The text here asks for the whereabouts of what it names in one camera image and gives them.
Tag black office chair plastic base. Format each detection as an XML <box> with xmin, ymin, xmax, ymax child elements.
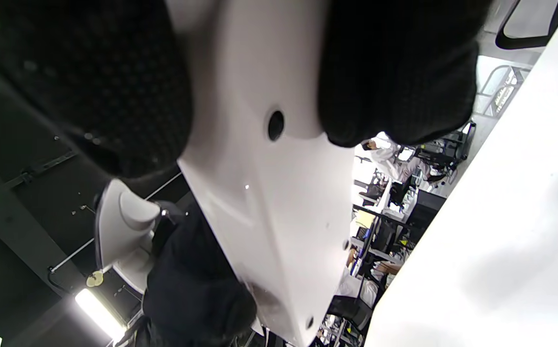
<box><xmin>495</xmin><ymin>0</ymin><xmax>558</xmax><ymax>50</ymax></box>

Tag grey left hand controller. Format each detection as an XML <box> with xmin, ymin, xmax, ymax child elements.
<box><xmin>93</xmin><ymin>178</ymin><xmax>164</xmax><ymax>294</ymax></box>

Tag person's right hand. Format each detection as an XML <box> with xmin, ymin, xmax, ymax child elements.
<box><xmin>0</xmin><ymin>0</ymin><xmax>494</xmax><ymax>180</ymax></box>

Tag person's left hand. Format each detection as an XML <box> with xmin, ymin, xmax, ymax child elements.
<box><xmin>142</xmin><ymin>202</ymin><xmax>260</xmax><ymax>347</ymax></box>

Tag long ceiling tube light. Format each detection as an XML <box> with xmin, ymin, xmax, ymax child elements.
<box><xmin>75</xmin><ymin>288</ymin><xmax>127</xmax><ymax>342</ymax></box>

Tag smooth white Hanoi Tower plate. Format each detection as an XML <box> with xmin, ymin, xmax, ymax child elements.
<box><xmin>166</xmin><ymin>0</ymin><xmax>357</xmax><ymax>347</ymax></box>

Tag white wire trolley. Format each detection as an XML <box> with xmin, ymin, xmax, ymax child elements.
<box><xmin>474</xmin><ymin>65</ymin><xmax>533</xmax><ymax>119</ymax></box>

